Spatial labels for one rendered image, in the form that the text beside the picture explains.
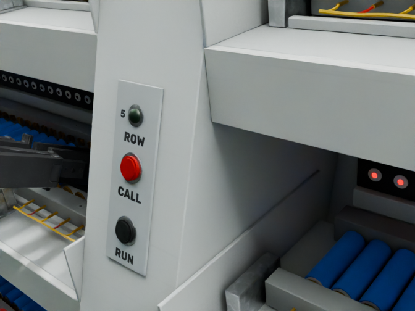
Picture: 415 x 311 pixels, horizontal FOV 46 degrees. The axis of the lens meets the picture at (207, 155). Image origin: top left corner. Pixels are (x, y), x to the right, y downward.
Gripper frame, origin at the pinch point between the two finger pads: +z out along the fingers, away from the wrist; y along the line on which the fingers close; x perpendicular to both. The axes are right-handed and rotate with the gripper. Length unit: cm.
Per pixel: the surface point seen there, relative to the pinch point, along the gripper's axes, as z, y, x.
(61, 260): -2.2, -4.3, 7.6
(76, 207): 0.0, -1.9, 3.5
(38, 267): -3.7, -3.4, 8.4
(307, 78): -7.4, -25.9, -10.1
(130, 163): -7.0, -14.9, -3.2
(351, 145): -5.9, -28.2, -7.5
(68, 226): 0.0, -1.5, 5.5
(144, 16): -8.1, -14.4, -12.2
